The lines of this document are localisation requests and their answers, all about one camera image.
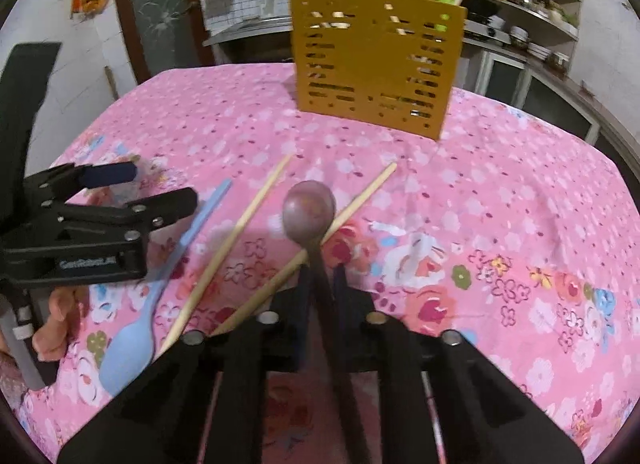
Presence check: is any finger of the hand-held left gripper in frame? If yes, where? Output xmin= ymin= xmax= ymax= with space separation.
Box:
xmin=49 ymin=187 xmax=199 ymax=245
xmin=22 ymin=159 xmax=139 ymax=200

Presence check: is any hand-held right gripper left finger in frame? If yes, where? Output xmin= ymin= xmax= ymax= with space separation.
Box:
xmin=56 ymin=263 xmax=315 ymax=464

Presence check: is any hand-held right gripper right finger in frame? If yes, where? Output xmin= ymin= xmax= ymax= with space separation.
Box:
xmin=331 ymin=268 xmax=585 ymax=464

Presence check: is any brown wooden spoon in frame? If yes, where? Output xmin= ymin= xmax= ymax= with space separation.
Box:
xmin=282 ymin=179 xmax=374 ymax=464

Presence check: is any blue plastic spoon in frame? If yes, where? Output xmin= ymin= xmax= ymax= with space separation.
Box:
xmin=98 ymin=178 xmax=234 ymax=398

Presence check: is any yellow perforated utensil holder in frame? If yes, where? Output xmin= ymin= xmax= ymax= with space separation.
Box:
xmin=289 ymin=0 xmax=469 ymax=140

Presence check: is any person's left hand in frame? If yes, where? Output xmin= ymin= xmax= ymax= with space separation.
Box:
xmin=31 ymin=286 xmax=84 ymax=363

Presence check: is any pink floral tablecloth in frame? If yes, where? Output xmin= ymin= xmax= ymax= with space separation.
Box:
xmin=0 ymin=63 xmax=640 ymax=464

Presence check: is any dark wooden glass door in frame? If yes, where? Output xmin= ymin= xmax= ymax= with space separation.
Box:
xmin=109 ymin=0 xmax=217 ymax=86

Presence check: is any steel kitchen sink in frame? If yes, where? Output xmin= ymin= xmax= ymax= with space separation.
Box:
xmin=202 ymin=13 xmax=297 ymax=48

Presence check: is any kitchen counter cabinet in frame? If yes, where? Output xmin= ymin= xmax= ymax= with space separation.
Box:
xmin=450 ymin=38 xmax=603 ymax=146

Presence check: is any gas stove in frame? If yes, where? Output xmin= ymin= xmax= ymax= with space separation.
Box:
xmin=462 ymin=14 xmax=512 ymax=43

